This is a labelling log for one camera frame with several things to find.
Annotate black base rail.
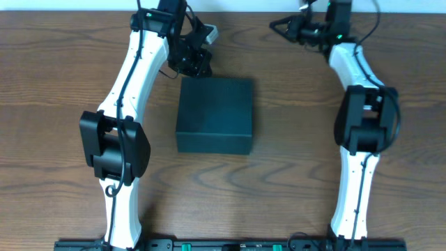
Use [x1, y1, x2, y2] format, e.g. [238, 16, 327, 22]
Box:
[54, 238, 408, 251]

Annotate black gift box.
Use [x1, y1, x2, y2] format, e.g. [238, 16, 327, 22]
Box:
[176, 77, 254, 155]

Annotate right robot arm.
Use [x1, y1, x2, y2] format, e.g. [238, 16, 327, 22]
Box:
[269, 0, 401, 250]

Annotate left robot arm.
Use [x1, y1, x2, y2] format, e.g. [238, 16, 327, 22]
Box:
[79, 0, 218, 250]

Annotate left black cable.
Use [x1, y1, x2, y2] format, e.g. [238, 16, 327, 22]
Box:
[102, 0, 199, 250]

